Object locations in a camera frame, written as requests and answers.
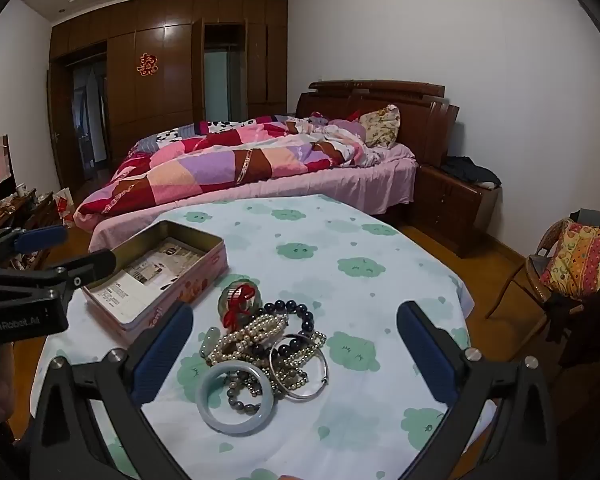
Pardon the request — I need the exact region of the red paper bag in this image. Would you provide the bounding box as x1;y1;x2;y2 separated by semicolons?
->
54;187;76;226

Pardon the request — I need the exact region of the patchwork quilt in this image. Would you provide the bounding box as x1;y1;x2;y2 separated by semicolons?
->
75;115;381;221

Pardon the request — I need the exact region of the purple pillow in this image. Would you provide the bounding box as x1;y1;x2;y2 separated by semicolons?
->
330;117;368;138

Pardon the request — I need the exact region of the brown wooden wardrobe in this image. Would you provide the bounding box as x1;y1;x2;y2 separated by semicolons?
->
46;0;289;191

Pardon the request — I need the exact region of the cluttered wooden shelf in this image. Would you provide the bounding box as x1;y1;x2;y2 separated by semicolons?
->
0;187;61;271

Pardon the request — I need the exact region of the wooden nightstand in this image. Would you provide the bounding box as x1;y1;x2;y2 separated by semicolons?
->
415;157;503;258

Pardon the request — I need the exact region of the wooden headboard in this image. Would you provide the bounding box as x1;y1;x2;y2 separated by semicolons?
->
295;79;461;168

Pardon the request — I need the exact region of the pink tin box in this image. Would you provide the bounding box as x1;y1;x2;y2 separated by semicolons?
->
81;219;227;347

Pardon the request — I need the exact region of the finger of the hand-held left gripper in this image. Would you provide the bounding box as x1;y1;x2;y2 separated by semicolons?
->
0;249;117;306
0;225;70;266

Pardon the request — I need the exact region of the small jade pendant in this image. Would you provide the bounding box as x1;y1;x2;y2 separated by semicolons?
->
200;326;223;361

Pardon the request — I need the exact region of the red cord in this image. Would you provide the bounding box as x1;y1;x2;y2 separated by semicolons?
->
224;282;257;328

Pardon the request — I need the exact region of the red paper decoration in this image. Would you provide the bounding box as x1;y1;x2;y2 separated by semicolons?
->
136;51;159;78

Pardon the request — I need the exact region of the floral pillow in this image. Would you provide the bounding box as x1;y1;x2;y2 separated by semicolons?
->
358;104;401;148

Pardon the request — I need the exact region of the dark clothes pile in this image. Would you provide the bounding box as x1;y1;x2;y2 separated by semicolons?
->
440;156;502;186

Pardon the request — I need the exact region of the pale jade bangle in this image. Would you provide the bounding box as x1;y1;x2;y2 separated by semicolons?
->
196;361;272;433

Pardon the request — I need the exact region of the rattan chair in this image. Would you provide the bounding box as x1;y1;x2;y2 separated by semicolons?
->
485;217;596;361

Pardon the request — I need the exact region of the bed with pink sheet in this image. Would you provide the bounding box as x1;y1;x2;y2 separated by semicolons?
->
75;142;418;253

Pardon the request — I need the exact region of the silver bangle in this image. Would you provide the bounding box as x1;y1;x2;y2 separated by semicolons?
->
269;334;329;401

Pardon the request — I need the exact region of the pearl bracelet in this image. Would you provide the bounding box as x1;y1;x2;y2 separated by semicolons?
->
206;310;291;366

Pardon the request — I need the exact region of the grey bead bracelet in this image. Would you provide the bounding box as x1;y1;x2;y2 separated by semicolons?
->
225;367;268;416

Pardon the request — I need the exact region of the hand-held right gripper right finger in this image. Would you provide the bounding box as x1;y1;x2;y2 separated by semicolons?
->
396;301;561;480

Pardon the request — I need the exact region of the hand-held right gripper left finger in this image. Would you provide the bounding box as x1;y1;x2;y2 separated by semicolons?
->
27;301;195;480

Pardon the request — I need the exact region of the dark blue bead bracelet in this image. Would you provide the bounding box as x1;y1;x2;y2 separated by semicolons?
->
252;299;316;361

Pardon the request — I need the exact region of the green jade bracelet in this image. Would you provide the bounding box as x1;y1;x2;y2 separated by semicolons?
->
217;282;261;328

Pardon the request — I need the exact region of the printed paper leaflet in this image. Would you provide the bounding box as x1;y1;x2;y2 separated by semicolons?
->
89;237;216;328

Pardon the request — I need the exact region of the grey garment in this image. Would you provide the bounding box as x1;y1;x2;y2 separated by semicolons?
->
570;207;600;228

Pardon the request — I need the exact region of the cloud printed tablecloth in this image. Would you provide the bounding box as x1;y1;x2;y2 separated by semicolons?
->
30;192;498;480

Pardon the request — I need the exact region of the colourful patterned cushion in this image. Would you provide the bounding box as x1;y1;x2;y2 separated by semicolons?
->
539;220;600;301

